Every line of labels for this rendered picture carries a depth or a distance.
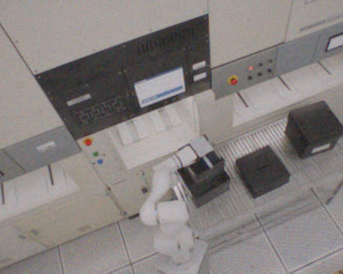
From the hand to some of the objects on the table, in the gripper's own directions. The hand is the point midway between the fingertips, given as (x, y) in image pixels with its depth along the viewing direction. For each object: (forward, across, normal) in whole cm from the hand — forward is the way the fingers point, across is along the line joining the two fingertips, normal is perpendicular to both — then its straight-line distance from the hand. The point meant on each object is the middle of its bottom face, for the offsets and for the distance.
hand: (200, 148), depth 199 cm
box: (+87, -13, +50) cm, 101 cm away
